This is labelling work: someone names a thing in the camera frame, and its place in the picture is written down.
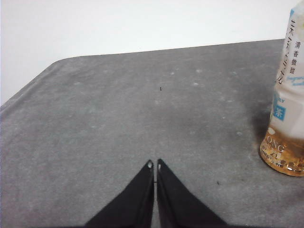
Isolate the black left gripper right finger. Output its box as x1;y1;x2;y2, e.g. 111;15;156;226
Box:
156;158;228;228

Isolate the pale tea bottle white label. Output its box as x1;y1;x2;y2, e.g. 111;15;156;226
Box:
259;0;304;177

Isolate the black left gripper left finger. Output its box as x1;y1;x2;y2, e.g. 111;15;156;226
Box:
83;159;155;228

